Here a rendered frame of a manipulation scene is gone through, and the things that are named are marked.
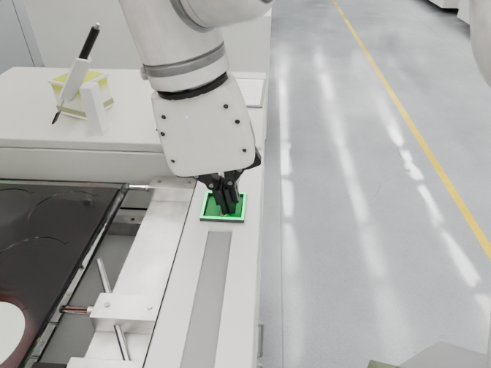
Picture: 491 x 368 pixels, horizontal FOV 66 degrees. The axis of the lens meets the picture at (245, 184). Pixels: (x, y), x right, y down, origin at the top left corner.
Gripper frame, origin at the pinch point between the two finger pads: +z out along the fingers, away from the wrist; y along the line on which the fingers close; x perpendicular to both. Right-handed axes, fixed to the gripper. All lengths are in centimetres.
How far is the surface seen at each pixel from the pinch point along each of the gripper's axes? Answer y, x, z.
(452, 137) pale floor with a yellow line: 110, 198, 124
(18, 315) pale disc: -24.2, -13.5, 3.3
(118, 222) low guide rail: -22.0, 8.2, 8.8
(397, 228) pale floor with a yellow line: 49, 103, 111
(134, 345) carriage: -11.2, -15.0, 8.1
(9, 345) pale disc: -23.1, -17.1, 3.5
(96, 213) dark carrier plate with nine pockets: -22.0, 4.6, 3.7
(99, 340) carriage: -15.3, -14.8, 7.2
